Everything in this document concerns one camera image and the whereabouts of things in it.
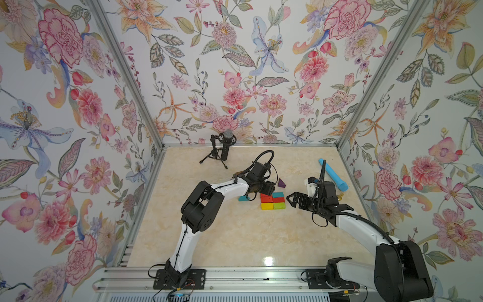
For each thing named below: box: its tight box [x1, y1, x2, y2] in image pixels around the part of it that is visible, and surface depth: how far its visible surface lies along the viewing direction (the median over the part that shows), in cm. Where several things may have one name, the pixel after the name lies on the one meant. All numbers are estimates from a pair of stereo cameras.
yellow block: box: [260, 202, 274, 211], surface depth 95 cm
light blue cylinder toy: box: [318, 158, 349, 192], surface depth 105 cm
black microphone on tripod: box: [199, 128, 238, 170], surface depth 103 cm
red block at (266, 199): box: [260, 195, 274, 204], surface depth 98 cm
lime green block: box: [273, 202, 287, 210], surface depth 95 cm
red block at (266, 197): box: [260, 193, 273, 201], surface depth 99 cm
